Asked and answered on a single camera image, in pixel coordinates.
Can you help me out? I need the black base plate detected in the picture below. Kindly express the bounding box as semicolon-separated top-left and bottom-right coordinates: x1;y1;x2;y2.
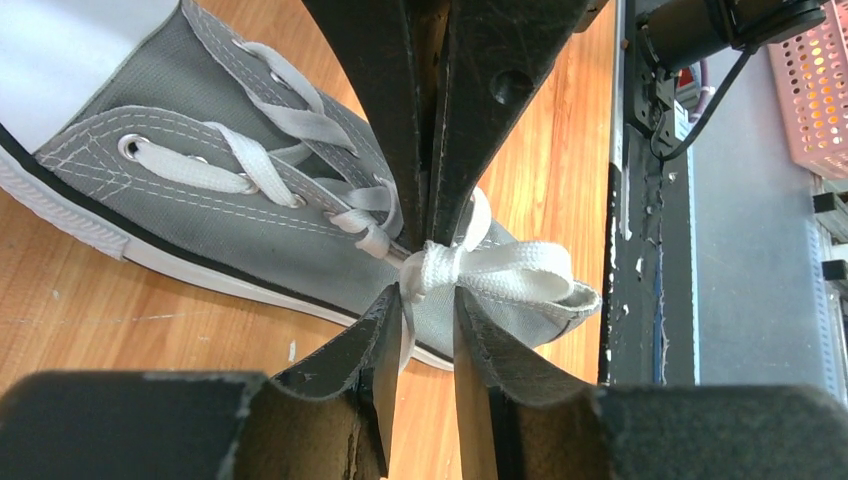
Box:
598;1;699;385

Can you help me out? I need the pink perforated basket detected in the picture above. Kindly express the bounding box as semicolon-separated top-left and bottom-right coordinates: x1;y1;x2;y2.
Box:
768;1;847;180

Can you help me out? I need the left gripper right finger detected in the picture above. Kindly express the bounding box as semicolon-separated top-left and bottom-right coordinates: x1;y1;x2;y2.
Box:
454;288;847;479

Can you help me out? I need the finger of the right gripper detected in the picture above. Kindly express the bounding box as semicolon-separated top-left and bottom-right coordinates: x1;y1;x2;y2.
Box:
426;1;593;245
304;0;438;249

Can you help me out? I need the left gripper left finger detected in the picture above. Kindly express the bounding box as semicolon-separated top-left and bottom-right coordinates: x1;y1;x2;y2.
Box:
1;285;403;479

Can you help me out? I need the grey canvas sneaker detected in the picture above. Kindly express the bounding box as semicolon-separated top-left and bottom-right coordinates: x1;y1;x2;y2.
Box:
1;1;602;370

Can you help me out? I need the white shoelace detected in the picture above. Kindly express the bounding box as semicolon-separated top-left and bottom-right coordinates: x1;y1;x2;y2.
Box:
117;41;601;369

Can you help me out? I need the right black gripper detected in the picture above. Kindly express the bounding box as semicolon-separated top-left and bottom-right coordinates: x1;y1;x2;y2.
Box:
637;0;826;72

